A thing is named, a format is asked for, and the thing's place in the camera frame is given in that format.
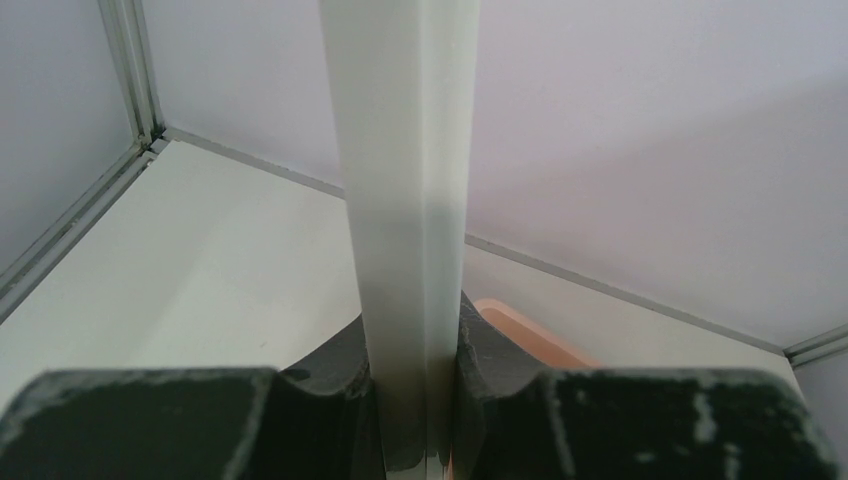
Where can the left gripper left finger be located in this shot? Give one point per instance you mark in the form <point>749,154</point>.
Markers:
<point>315,419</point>

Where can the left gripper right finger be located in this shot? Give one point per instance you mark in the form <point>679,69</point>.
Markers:
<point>517,418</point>

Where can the pink plastic bin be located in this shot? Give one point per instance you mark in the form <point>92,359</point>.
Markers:
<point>533,337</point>

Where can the white plastic bin lid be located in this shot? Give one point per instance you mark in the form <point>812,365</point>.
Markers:
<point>402,82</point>

